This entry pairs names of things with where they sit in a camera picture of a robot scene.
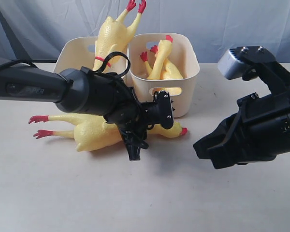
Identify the whole yellow rubber chicken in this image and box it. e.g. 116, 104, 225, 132
29, 113, 188, 152

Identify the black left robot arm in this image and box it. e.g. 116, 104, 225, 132
0, 58, 173, 161

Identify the cream bin marked X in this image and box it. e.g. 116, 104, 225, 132
128, 33, 200, 117

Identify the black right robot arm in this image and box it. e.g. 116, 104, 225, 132
193, 89, 290, 169

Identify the cream bin marked O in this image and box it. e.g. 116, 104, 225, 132
53, 36, 131, 85

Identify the large yellow rubber chicken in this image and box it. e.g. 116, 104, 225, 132
93, 0, 147, 71

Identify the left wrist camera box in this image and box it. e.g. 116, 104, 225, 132
153, 90, 174, 130

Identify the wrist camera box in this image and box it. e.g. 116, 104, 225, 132
217, 45, 290, 97
153, 90, 174, 130

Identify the severed rubber chicken head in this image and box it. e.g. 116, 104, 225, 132
144, 35, 173, 80

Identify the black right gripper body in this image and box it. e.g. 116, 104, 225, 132
237, 93, 290, 156

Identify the headless yellow rubber chicken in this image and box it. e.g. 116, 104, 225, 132
140, 45, 184, 95

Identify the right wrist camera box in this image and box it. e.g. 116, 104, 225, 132
217, 45, 290, 97

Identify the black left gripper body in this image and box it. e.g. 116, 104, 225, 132
103, 96, 164, 161

